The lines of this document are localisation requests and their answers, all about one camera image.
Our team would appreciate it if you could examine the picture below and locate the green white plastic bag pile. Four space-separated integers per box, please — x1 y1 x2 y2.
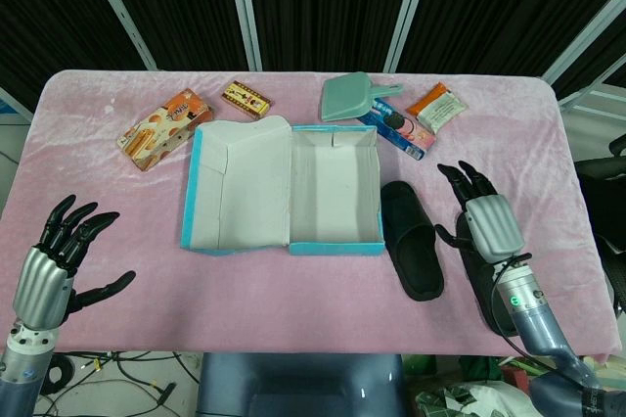
414 355 539 417

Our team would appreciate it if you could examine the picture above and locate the small yellow brown box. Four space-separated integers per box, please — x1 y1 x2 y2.
220 78 274 119

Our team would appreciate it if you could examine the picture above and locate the orange biscuit box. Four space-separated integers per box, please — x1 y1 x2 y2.
115 88 216 172

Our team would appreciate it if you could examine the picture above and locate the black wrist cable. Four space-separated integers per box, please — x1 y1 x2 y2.
490 253 534 354

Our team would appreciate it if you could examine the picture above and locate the blue-grey robot torso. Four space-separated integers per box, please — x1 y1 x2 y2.
198 351 406 417

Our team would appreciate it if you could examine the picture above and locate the blue cookie box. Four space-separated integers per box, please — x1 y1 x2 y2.
356 97 437 162

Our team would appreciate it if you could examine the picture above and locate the black slipper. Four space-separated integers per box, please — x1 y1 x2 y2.
380 180 445 301
455 213 525 339

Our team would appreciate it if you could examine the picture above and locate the mint green plastic scoop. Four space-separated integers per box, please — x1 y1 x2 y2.
321 71 406 123

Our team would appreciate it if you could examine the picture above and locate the white partition frame post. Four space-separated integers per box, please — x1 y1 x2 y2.
540 8 626 86
383 0 434 73
225 0 264 71
77 0 160 71

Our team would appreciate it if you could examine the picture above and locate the teal cardboard shoe box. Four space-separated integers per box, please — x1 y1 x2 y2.
180 116 385 256

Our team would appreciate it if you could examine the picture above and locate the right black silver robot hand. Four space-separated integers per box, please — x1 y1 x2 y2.
433 160 527 264

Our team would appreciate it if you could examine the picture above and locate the orange white snack packet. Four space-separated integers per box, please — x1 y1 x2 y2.
405 81 470 134

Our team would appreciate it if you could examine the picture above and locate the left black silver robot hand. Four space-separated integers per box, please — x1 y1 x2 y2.
10 194 137 331

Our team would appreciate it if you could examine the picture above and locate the pink velvet tablecloth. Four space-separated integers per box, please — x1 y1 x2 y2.
0 69 616 357

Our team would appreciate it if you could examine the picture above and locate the black office chair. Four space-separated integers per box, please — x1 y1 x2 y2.
574 135 626 321

